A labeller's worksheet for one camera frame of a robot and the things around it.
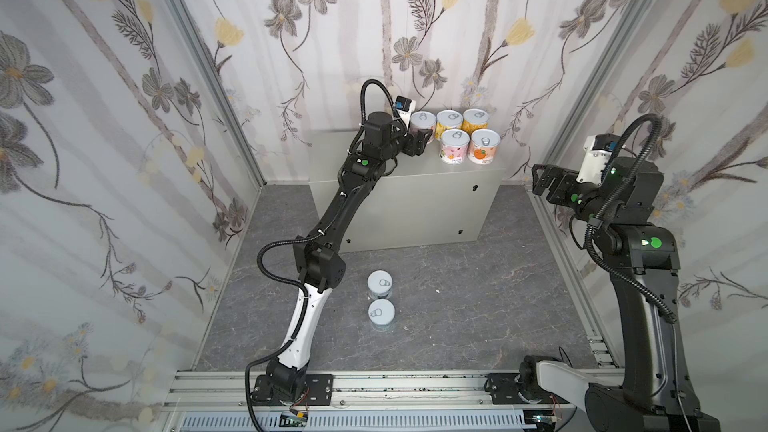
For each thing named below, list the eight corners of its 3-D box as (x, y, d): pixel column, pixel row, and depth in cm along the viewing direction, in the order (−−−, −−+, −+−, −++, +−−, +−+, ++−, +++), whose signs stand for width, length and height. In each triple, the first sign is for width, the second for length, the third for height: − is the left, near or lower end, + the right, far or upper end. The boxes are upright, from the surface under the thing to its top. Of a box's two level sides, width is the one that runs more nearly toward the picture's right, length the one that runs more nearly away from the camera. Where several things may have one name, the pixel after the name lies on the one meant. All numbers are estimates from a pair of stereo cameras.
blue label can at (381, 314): (367, 331, 86) (366, 324, 81) (369, 306, 90) (368, 298, 85) (395, 331, 86) (395, 324, 81) (394, 306, 90) (395, 298, 86)
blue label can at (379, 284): (367, 301, 91) (365, 292, 86) (368, 279, 96) (367, 269, 91) (393, 301, 91) (393, 292, 86) (393, 279, 96) (393, 269, 91)
